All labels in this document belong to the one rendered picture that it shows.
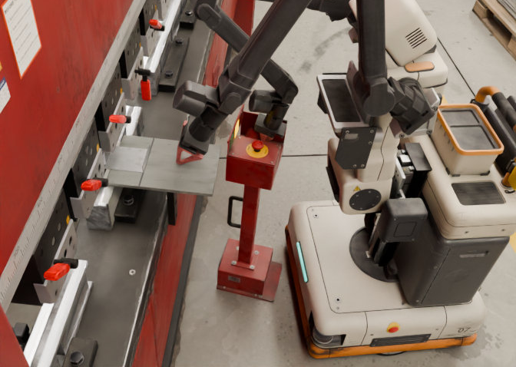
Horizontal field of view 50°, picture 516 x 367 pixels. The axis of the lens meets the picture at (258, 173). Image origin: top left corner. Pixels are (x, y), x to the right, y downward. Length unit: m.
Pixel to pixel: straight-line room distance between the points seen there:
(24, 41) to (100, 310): 0.69
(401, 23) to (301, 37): 2.53
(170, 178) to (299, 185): 1.48
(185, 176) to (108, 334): 0.42
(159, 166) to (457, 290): 1.16
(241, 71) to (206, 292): 1.35
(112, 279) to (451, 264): 1.09
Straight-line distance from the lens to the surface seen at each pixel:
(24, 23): 0.86
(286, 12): 1.17
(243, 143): 1.84
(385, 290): 2.17
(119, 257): 1.42
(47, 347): 1.21
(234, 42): 1.64
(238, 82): 1.23
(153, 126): 1.75
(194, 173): 1.42
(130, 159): 1.46
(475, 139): 1.87
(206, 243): 2.54
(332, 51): 3.82
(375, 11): 1.21
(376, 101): 1.32
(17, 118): 0.86
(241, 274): 2.30
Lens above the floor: 2.01
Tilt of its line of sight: 45 degrees down
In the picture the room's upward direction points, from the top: 6 degrees clockwise
